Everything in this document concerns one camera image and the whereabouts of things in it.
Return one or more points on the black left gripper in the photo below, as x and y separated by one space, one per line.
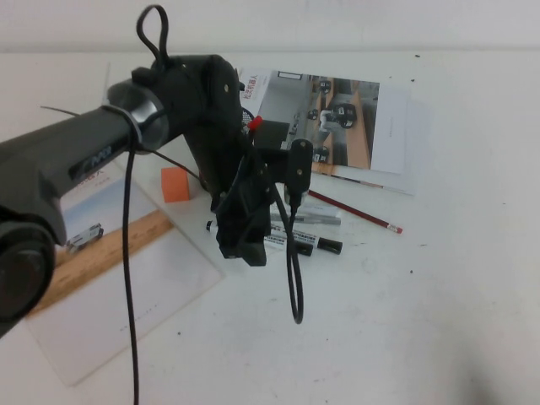
249 202

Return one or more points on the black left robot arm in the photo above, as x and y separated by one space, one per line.
84 139

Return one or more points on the silver grey pen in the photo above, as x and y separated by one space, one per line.
314 219

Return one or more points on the red pen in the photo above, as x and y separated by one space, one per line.
254 123

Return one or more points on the desert photo brochure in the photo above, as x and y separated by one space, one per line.
169 287

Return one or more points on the orange foam block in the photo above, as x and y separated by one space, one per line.
175 185

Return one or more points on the thin black zip tie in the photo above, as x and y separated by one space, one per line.
59 110
177 163

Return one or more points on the red pencil with eraser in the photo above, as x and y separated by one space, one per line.
363 215

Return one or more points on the brochure with printed edge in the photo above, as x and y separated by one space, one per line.
371 180

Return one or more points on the office photo brochure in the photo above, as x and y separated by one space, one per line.
350 126

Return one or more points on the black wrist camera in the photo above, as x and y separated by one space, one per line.
298 169

